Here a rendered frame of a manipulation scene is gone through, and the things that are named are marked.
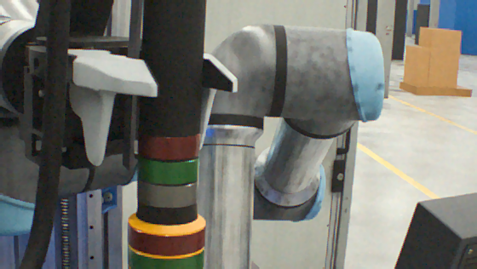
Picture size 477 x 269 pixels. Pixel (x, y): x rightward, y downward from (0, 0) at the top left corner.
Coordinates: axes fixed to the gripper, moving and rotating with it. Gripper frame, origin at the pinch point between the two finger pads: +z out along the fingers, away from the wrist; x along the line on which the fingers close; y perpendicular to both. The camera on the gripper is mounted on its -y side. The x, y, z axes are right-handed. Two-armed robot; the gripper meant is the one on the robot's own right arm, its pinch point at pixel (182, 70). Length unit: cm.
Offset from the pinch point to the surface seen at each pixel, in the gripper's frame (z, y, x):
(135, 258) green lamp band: -1.4, 10.3, 1.8
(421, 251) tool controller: -28, 32, -63
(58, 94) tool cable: 2.7, 0.4, 7.9
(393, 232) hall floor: -249, 149, -342
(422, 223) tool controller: -29, 28, -63
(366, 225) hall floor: -271, 149, -339
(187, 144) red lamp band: 0.0, 3.8, -0.5
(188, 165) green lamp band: 0.0, 5.0, -0.6
